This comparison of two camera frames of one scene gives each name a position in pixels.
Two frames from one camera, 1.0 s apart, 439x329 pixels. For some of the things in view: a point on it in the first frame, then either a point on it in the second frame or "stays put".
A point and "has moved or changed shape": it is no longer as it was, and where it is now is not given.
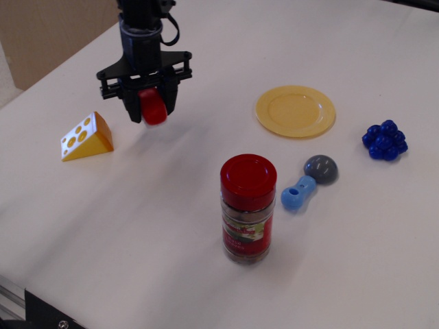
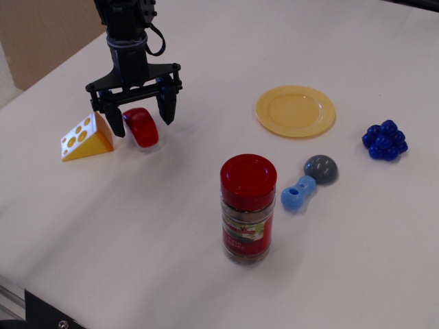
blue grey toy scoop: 320,168 stays put
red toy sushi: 153,106 has moved or changed shape
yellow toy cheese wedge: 92,137 stays put
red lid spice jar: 247,184 stays put
